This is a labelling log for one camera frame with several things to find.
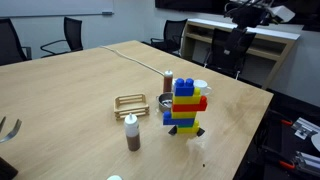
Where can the red toy brick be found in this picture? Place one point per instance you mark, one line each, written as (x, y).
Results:
(188, 107)

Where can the green toy brick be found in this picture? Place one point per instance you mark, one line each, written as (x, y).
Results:
(186, 125)

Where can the white ceramic mug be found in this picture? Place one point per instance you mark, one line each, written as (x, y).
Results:
(204, 87)

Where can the yellow base toy brick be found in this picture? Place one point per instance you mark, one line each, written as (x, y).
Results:
(186, 130)

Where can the dark wall screen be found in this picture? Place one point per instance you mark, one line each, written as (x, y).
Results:
(186, 4)

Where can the small metal pot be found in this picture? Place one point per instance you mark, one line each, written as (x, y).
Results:
(163, 105)

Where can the aluminium extrusion piece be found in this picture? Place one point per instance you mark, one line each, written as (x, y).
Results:
(308, 161)
(305, 128)

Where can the black triangular toy foot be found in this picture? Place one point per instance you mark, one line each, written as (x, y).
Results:
(173, 131)
(200, 132)

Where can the wooden credenza with white top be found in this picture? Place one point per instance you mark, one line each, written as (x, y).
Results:
(276, 33)

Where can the small wooden slat crate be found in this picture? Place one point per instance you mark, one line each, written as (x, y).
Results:
(126, 115)

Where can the small blue toy brick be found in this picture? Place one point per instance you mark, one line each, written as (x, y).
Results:
(183, 88)

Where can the black mesh office chair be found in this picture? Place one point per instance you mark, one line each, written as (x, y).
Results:
(73, 33)
(10, 40)
(175, 31)
(230, 56)

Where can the flat yellow toy brick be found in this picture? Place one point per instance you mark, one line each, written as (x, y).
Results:
(183, 115)

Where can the yellow toy brick with studs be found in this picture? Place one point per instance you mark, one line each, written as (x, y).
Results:
(186, 99)

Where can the black block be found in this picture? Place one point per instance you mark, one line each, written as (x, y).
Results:
(6, 170)

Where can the white round plate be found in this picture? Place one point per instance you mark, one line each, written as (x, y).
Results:
(316, 142)

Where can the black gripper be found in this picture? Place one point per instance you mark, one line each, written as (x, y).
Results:
(248, 15)

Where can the white wall whiteboard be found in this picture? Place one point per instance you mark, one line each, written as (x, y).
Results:
(50, 6)

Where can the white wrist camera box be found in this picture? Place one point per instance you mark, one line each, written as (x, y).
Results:
(282, 13)

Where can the curved metal bracket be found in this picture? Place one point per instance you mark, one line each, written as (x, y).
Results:
(11, 131)

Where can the grey whiteboard eraser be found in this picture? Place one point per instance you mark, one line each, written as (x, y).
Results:
(107, 13)

